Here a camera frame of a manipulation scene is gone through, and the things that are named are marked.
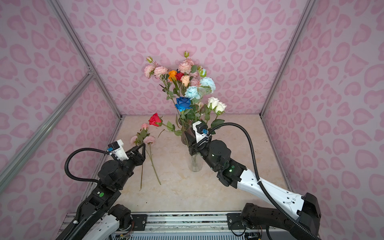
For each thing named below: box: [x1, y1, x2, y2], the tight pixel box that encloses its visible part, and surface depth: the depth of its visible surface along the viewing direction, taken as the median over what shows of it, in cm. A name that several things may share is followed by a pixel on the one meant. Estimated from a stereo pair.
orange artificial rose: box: [168, 70, 177, 82], surface depth 86 cm
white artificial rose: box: [204, 97, 227, 129], surface depth 69 cm
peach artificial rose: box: [181, 75, 190, 87], surface depth 76 cm
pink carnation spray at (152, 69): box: [144, 56, 181, 116], surface depth 80 cm
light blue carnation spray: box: [184, 77, 216, 100], surface depth 63 cm
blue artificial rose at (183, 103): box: [175, 96, 192, 112], surface depth 60 cm
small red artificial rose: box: [175, 72, 185, 82], surface depth 84 cm
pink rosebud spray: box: [178, 50, 195, 74], surface depth 78 cm
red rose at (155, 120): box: [148, 112, 182, 139], surface depth 68 cm
